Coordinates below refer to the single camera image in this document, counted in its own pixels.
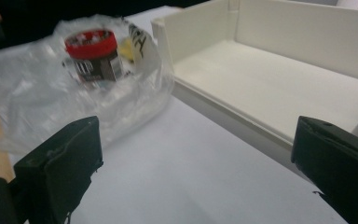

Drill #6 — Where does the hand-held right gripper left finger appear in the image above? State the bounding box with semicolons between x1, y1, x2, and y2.
13;116;104;224

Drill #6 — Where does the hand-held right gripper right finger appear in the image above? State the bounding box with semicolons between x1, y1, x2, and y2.
291;116;358;224

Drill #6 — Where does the clear plastic bag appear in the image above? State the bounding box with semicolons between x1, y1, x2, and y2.
0;13;175;156

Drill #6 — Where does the white plastic storage box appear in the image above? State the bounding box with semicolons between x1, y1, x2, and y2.
150;0;358;181

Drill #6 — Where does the red-lidded candy jar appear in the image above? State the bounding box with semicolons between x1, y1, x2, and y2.
62;28;126;85

